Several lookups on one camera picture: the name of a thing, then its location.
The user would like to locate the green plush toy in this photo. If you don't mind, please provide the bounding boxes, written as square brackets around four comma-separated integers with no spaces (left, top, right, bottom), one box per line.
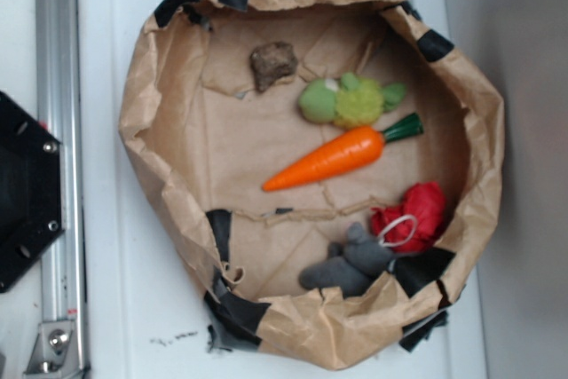
[297,72,407,130]

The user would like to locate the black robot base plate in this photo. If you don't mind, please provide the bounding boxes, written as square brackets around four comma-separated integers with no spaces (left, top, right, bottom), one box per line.
[1,93,63,293]

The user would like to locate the brown rock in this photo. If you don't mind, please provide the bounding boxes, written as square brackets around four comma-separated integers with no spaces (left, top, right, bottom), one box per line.
[249,41,298,92]

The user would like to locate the grey plush mouse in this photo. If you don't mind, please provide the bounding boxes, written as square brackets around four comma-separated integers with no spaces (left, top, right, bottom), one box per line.
[298,223,395,298]

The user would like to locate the orange plastic carrot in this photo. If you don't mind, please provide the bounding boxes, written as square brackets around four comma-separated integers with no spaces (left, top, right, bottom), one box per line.
[262,113,423,192]

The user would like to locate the red crumpled fabric toy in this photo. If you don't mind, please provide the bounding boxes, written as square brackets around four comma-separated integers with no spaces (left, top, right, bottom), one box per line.
[370,182,446,254]

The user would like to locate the aluminium extrusion rail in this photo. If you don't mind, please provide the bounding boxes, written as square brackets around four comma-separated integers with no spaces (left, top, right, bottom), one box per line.
[35,0,90,378]

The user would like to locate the metal corner bracket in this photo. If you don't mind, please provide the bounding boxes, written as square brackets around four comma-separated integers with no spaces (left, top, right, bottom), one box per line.
[22,320,76,378]

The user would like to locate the brown paper bag bin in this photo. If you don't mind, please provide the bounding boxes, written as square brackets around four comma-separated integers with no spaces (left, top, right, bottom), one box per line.
[119,0,504,370]

